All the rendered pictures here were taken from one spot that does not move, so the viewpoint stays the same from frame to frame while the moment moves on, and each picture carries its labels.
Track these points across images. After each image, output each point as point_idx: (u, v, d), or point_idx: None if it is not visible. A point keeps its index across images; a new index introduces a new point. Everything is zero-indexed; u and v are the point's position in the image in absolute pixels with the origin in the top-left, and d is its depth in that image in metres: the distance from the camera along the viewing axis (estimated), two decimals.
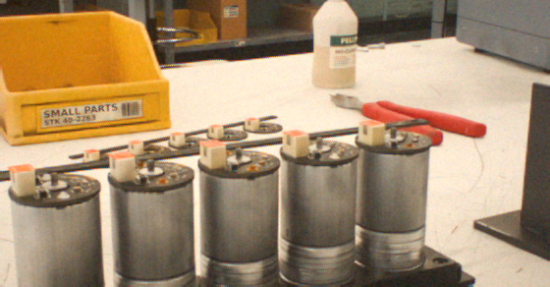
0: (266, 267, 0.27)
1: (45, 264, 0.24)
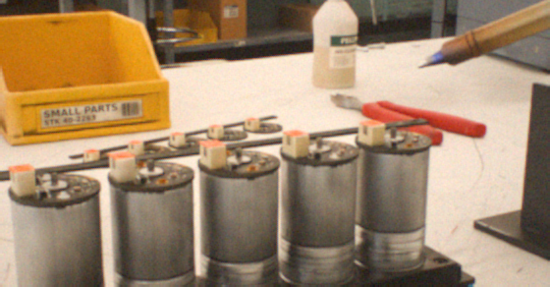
0: (266, 267, 0.27)
1: (45, 264, 0.24)
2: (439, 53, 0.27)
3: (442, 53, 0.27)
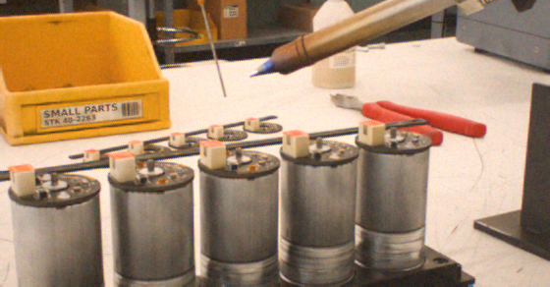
0: (266, 267, 0.27)
1: (45, 264, 0.24)
2: (270, 61, 0.25)
3: (272, 61, 0.25)
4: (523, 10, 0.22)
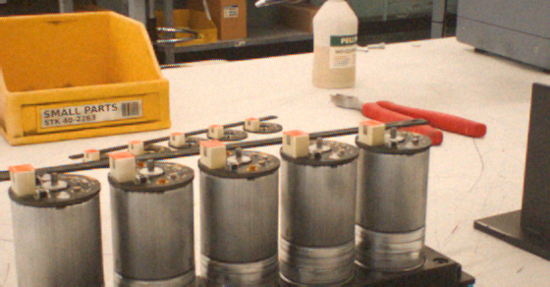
0: (266, 267, 0.27)
1: (45, 264, 0.24)
2: None
3: None
4: None
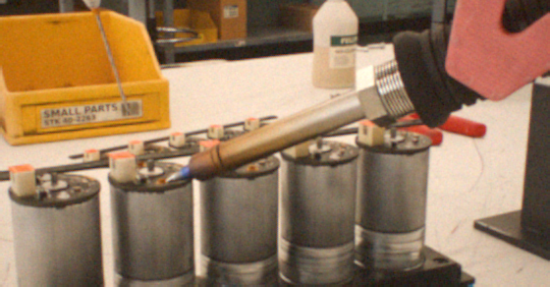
0: (266, 267, 0.27)
1: (45, 264, 0.24)
2: (187, 167, 0.25)
3: (189, 168, 0.24)
4: (436, 127, 0.22)
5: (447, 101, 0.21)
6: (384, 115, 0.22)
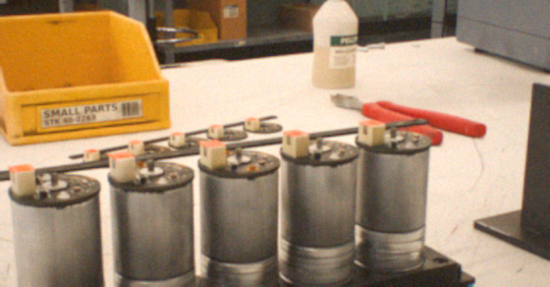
0: (266, 267, 0.27)
1: (45, 264, 0.24)
2: None
3: None
4: None
5: None
6: None
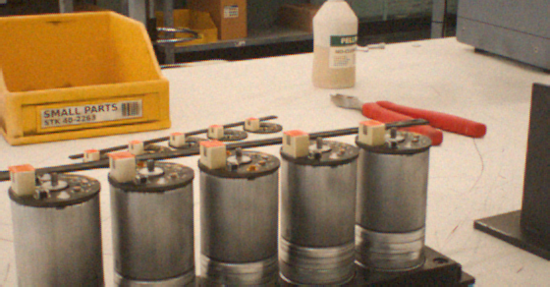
0: (266, 267, 0.27)
1: (45, 264, 0.24)
2: None
3: None
4: None
5: None
6: None
